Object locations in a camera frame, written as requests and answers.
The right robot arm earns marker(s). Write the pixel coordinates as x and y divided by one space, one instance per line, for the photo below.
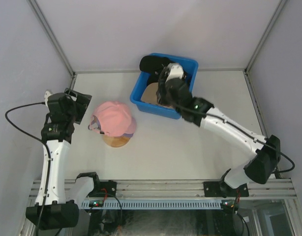
263 153

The blue plastic bin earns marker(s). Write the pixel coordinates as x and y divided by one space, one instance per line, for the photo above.
137 92

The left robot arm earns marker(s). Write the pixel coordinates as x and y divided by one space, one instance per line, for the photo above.
55 208

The wooden hat stand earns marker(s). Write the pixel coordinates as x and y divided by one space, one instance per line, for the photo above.
115 142

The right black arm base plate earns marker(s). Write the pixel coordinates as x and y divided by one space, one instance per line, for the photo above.
212 188

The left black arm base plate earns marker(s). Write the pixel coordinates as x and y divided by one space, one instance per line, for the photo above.
104 188

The left aluminium frame post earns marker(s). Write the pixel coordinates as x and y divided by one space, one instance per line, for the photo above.
50 34

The black baseball cap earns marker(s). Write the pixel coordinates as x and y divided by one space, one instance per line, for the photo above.
155 70

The aluminium front rail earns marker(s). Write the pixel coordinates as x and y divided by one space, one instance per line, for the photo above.
195 189

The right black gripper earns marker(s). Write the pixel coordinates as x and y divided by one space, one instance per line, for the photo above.
160 93

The grey slotted cable duct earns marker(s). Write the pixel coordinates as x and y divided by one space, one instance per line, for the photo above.
113 204

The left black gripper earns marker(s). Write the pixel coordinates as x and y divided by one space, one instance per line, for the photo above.
82 102

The right aluminium frame post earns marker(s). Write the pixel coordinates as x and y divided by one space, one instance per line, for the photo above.
274 18

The pink baseball cap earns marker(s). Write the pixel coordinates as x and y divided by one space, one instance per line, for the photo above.
114 117

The beige baseball cap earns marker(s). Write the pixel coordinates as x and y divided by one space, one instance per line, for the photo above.
149 96

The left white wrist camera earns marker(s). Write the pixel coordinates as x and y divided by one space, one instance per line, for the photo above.
47 94

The aluminium frame post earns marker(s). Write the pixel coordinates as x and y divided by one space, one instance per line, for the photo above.
274 18
50 34

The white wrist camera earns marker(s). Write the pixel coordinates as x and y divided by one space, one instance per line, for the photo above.
47 94
175 70

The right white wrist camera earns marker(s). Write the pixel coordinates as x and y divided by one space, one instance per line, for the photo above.
175 70

